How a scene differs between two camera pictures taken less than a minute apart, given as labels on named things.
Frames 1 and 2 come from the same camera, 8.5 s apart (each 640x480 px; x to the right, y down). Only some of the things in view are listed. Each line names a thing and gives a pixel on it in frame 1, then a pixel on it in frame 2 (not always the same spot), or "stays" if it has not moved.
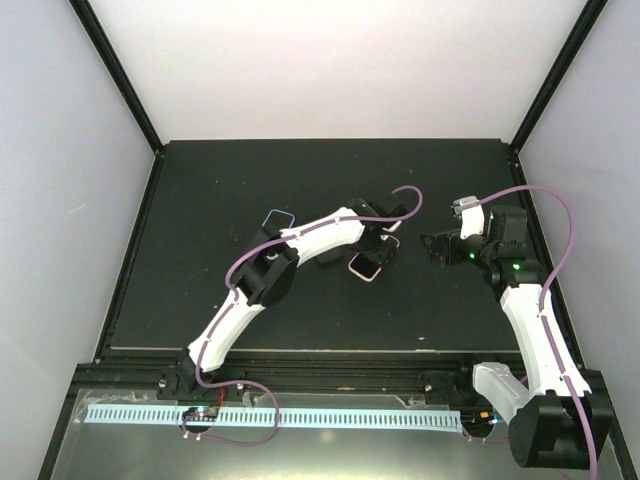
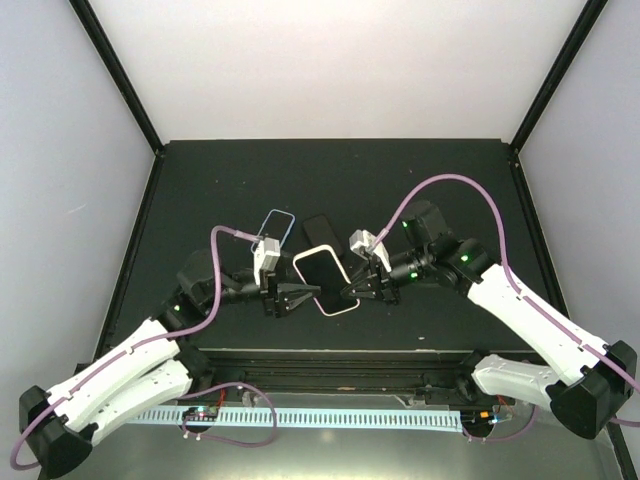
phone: (364, 267) to (322, 268)
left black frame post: (88, 17) stays
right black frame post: (588, 16) stays
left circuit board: (201, 413) stays
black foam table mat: (209, 196) stays
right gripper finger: (433, 247) to (364, 294)
